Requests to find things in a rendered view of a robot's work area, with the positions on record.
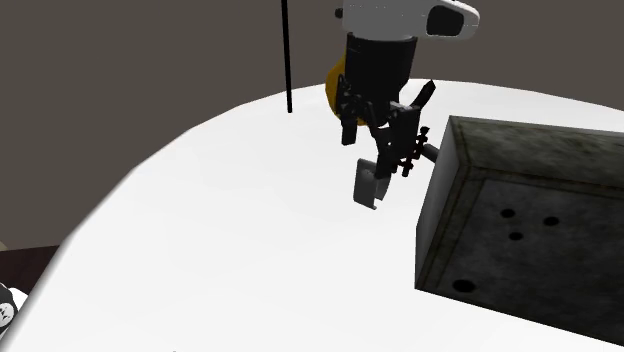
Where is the thin black pole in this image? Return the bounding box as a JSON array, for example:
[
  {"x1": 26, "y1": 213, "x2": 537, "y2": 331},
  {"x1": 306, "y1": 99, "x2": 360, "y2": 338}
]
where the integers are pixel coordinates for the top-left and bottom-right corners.
[{"x1": 280, "y1": 0, "x2": 294, "y2": 115}]

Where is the black and white object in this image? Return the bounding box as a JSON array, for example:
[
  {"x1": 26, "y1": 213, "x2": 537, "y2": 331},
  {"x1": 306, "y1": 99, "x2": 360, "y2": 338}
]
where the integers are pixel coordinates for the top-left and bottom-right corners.
[{"x1": 0, "y1": 281, "x2": 28, "y2": 339}]

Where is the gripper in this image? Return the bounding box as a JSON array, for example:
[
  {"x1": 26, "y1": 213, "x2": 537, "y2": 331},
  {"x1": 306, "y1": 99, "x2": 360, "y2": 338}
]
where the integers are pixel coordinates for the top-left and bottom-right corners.
[{"x1": 337, "y1": 31, "x2": 422, "y2": 203}]

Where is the grey curved object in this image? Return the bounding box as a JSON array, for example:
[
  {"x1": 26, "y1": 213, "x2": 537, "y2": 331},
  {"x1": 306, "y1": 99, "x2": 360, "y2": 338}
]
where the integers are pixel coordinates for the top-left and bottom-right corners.
[{"x1": 352, "y1": 157, "x2": 379, "y2": 211}]

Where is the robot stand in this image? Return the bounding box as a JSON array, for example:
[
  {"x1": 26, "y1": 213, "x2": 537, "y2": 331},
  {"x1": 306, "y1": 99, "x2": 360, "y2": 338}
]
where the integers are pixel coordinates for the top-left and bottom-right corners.
[{"x1": 414, "y1": 114, "x2": 624, "y2": 346}]

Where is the yellow round object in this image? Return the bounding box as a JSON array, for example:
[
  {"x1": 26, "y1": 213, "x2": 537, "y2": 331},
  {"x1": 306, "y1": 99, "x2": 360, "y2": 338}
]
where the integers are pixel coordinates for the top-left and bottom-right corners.
[{"x1": 324, "y1": 50, "x2": 368, "y2": 127}]

